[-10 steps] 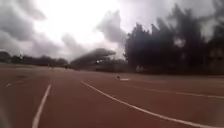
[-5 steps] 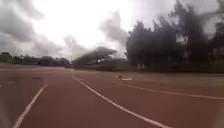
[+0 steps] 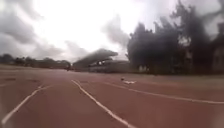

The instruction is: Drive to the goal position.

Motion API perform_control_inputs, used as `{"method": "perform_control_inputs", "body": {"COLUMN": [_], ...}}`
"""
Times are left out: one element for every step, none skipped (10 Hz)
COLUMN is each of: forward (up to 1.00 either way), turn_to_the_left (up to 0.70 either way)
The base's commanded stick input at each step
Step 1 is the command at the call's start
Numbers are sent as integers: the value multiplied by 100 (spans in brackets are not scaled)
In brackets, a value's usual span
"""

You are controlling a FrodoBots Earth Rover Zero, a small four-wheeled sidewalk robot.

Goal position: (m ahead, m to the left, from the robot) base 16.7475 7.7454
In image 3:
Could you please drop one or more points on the roofed grandstand building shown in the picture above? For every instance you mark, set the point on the roofed grandstand building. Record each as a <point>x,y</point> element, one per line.
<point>100,61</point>

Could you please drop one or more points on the small white object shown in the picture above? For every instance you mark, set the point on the small white object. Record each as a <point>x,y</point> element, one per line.
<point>128,81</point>

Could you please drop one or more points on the group of dark trees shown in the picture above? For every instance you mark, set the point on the group of dark trees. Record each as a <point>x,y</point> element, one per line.
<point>166,50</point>

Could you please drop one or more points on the distant row of trees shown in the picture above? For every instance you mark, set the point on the distant row of trees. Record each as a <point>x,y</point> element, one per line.
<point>30,61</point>

